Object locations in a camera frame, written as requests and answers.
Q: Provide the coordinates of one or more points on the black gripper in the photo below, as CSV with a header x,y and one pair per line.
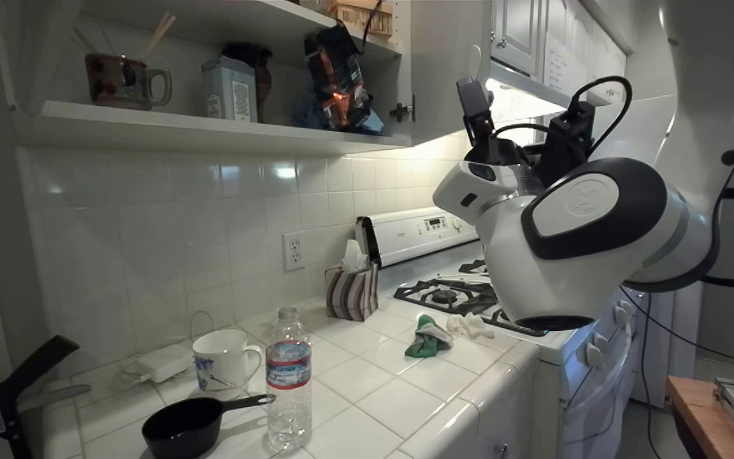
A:
x,y
495,154

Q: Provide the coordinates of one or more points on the wooden basket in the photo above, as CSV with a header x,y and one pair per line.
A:
x,y
363,16

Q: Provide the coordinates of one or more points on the small black pan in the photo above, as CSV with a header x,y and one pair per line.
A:
x,y
184,429

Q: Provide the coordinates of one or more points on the blue tin canister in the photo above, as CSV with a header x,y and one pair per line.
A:
x,y
227,91

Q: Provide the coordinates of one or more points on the wooden table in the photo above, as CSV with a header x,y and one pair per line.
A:
x,y
699,416

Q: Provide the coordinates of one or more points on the black camera clamp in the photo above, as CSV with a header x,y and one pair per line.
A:
x,y
11,392

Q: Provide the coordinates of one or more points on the black door hinge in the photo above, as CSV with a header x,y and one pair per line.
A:
x,y
404,108

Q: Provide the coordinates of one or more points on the white power adapter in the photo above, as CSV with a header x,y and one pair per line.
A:
x,y
167,364

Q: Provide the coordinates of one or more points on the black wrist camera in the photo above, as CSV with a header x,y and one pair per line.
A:
x,y
568,142

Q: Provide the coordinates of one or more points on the white cabinet shelf unit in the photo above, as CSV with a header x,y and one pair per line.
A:
x,y
170,131

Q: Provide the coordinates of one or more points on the brown ceramic mug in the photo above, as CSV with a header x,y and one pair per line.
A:
x,y
119,80

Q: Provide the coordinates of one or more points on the dark jar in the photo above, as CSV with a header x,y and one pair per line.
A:
x,y
262,78

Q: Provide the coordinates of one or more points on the white wall outlet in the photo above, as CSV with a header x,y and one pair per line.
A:
x,y
293,251

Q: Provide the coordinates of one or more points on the green crumpled cloth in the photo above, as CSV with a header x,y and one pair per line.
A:
x,y
423,341

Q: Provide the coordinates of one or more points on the clear plastic water bottle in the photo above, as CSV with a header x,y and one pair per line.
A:
x,y
288,383

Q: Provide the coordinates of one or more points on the colourful snack bag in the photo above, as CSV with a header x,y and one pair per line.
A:
x,y
337,86

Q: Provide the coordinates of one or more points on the white cabinets above hood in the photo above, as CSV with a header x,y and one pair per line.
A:
x,y
521,35

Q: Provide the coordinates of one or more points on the white cabinet door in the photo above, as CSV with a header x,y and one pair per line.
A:
x,y
446,61

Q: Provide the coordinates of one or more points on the white ceramic mug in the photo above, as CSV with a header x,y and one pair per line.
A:
x,y
218,362

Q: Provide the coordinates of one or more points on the white gas stove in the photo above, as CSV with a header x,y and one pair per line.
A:
x,y
587,400

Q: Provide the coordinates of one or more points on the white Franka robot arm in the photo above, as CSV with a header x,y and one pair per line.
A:
x,y
580,257

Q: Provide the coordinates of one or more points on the striped tissue box cover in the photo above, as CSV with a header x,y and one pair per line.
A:
x,y
353,294

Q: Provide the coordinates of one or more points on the white tissue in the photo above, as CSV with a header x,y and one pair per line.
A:
x,y
355,253

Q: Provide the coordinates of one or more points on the light wooden stick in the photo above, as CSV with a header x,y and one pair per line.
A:
x,y
158,35

